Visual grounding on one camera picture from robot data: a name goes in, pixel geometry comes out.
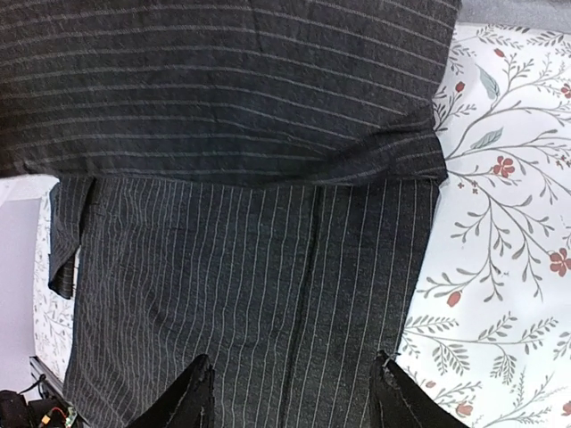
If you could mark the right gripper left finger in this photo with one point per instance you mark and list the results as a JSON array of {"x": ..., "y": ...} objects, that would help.
[{"x": 189, "y": 402}]

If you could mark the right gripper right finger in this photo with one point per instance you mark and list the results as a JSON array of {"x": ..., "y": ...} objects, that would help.
[{"x": 396, "y": 401}]

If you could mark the black pinstriped long sleeve shirt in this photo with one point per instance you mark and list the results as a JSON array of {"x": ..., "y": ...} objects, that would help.
[{"x": 255, "y": 95}]

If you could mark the floral patterned table mat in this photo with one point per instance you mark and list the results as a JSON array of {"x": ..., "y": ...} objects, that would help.
[{"x": 495, "y": 223}]

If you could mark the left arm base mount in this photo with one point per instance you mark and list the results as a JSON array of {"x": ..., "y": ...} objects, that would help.
[{"x": 37, "y": 407}]

